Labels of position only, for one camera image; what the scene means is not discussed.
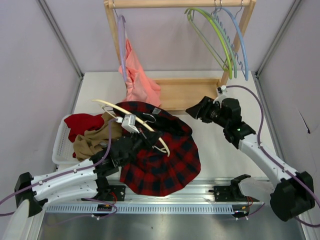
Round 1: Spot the tan garment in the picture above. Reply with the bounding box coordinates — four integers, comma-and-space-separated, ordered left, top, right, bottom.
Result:
73, 112, 122, 162

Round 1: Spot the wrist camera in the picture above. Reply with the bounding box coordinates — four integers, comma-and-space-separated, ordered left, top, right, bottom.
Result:
116, 114, 139, 134
213, 85, 228, 104

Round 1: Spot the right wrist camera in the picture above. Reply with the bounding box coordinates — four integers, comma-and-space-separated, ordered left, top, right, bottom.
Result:
213, 85, 228, 104

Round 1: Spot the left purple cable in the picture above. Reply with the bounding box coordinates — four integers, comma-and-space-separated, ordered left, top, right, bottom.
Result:
0, 118, 123, 225

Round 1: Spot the pink skirt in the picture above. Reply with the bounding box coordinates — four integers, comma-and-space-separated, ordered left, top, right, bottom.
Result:
118, 39, 162, 107

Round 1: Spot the purple hanger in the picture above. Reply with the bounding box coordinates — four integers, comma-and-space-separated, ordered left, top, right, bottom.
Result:
112, 0, 127, 82

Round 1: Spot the white laundry basket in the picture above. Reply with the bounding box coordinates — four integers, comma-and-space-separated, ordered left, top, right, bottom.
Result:
52, 114, 79, 165

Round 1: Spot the blue hanger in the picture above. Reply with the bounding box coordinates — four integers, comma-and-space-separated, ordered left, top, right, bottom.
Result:
221, 7, 249, 81

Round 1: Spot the teal hanger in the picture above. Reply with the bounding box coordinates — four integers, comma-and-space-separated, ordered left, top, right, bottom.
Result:
198, 9, 238, 79

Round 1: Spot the cream hanger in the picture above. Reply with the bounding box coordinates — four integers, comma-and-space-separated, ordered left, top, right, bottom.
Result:
91, 98, 171, 158

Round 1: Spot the green hanger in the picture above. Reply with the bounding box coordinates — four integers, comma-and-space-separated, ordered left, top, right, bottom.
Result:
184, 7, 237, 79

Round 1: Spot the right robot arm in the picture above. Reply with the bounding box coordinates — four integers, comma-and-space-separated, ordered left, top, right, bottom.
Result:
186, 96, 320, 222

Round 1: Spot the red plaid skirt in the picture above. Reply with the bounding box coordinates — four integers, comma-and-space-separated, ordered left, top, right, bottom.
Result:
117, 101, 201, 197

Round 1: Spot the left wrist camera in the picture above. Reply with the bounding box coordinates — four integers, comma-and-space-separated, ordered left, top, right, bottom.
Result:
116, 114, 139, 134

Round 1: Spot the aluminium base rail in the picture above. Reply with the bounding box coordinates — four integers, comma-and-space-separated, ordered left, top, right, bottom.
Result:
44, 176, 276, 221

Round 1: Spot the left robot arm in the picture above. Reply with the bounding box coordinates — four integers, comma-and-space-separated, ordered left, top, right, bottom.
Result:
14, 130, 162, 217

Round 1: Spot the wooden clothes rack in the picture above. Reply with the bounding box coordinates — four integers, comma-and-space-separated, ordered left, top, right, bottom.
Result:
104, 0, 256, 111

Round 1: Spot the red garment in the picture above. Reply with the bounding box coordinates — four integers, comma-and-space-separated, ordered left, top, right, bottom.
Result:
64, 113, 105, 143

